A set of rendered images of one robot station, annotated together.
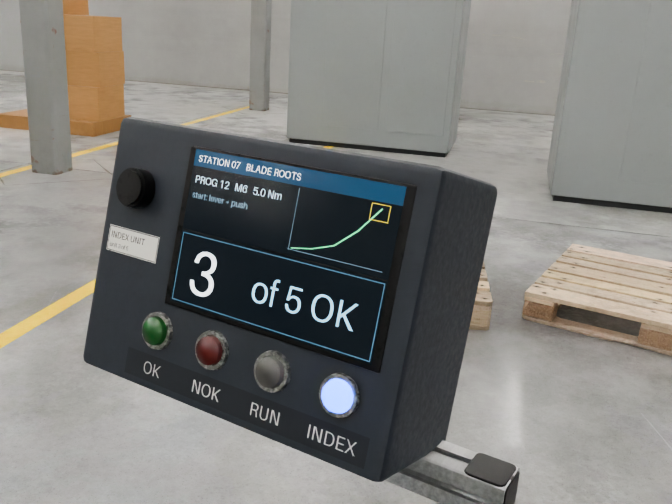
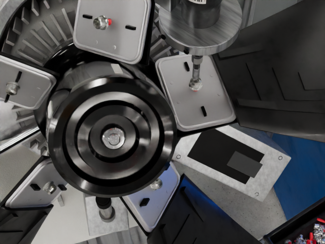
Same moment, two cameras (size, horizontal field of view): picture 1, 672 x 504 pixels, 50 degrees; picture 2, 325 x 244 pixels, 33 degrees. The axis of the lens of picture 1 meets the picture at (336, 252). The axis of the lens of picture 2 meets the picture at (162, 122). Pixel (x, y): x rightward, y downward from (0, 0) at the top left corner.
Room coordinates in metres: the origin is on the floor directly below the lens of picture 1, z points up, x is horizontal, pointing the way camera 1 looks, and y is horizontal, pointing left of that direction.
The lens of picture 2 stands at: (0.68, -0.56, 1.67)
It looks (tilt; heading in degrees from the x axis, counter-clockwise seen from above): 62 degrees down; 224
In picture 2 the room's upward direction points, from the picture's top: 1 degrees counter-clockwise
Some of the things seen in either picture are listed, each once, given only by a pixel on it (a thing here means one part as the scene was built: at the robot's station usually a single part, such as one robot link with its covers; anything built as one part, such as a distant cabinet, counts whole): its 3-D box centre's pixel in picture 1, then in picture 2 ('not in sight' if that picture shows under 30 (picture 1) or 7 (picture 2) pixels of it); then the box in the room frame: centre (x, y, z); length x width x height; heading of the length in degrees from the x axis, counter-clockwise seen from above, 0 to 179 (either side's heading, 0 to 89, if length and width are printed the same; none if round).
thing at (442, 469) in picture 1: (354, 437); not in sight; (0.46, -0.02, 1.04); 0.24 x 0.03 x 0.03; 59
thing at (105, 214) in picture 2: not in sight; (105, 206); (0.56, -0.79, 0.99); 0.02 x 0.02 x 0.06
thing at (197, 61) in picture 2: not in sight; (197, 62); (0.45, -0.75, 1.24); 0.01 x 0.01 x 0.05
